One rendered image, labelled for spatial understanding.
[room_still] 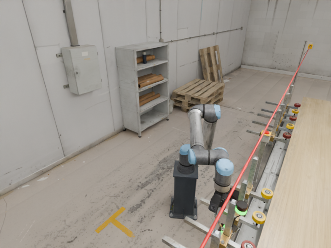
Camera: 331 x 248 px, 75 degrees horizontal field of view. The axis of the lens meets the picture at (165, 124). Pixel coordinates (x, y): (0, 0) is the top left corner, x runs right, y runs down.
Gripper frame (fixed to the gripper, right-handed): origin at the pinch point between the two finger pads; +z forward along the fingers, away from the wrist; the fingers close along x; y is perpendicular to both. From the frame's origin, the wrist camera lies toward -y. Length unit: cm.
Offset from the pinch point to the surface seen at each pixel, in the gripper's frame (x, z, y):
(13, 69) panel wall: 256, -48, 16
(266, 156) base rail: -9, 31, 126
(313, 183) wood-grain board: -49, 11, 78
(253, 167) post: -8, -5, 51
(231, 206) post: -7.8, -10.8, 0.6
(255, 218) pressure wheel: -19.8, 10.5, 19.8
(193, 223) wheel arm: 12.9, 15.0, -2.8
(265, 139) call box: -9, -17, 75
